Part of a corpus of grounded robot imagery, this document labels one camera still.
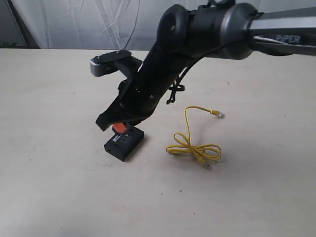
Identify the black network switch box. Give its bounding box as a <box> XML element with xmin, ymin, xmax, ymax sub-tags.
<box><xmin>104</xmin><ymin>127</ymin><xmax>145</xmax><ymax>162</ymax></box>

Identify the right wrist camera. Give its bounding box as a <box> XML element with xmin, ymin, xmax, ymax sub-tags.
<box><xmin>90</xmin><ymin>50</ymin><xmax>142</xmax><ymax>78</ymax></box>

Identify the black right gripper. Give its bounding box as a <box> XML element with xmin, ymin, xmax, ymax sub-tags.
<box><xmin>96</xmin><ymin>45</ymin><xmax>193</xmax><ymax>134</ymax></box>

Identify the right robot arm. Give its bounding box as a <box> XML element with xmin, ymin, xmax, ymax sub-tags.
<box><xmin>90</xmin><ymin>0</ymin><xmax>316</xmax><ymax>130</ymax></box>

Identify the white backdrop curtain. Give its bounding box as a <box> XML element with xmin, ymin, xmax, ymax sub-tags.
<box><xmin>0</xmin><ymin>0</ymin><xmax>316</xmax><ymax>51</ymax></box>

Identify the yellow ethernet cable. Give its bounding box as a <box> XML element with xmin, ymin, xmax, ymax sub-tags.
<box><xmin>165</xmin><ymin>106</ymin><xmax>226</xmax><ymax>170</ymax></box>

